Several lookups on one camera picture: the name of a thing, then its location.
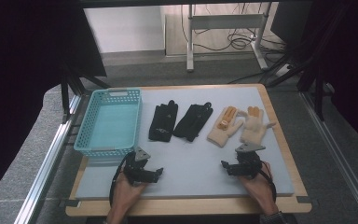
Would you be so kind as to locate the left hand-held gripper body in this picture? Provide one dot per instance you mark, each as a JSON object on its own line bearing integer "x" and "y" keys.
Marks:
{"x": 135, "y": 169}

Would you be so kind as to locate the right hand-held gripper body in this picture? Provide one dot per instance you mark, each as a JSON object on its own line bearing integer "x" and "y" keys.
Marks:
{"x": 248, "y": 163}

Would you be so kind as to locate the cream knit glove mustard fingers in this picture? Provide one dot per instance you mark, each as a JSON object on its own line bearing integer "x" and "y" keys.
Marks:
{"x": 220, "y": 135}
{"x": 253, "y": 130}

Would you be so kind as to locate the black glove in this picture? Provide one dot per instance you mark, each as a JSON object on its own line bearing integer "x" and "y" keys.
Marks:
{"x": 163, "y": 121}
{"x": 192, "y": 122}

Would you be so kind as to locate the turquoise plastic basket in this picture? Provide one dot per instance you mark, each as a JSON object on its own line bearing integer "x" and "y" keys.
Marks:
{"x": 115, "y": 121}

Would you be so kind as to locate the person's right hand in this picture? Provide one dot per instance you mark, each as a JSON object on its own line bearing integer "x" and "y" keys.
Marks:
{"x": 258, "y": 189}

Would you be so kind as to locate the black table corner clamp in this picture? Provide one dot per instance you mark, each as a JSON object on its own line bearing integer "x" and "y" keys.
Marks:
{"x": 70, "y": 203}
{"x": 304, "y": 199}

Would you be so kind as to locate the black stand legs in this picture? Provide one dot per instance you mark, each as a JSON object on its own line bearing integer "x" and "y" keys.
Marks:
{"x": 318, "y": 90}
{"x": 66, "y": 90}

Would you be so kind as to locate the black curtain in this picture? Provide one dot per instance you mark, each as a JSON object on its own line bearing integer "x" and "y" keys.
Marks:
{"x": 351, "y": 62}
{"x": 21, "y": 62}

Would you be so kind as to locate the aluminium rail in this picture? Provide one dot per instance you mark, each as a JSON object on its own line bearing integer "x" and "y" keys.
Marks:
{"x": 338, "y": 155}
{"x": 48, "y": 155}

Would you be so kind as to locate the white metal desk frame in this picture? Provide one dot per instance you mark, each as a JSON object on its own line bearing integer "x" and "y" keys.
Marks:
{"x": 227, "y": 21}

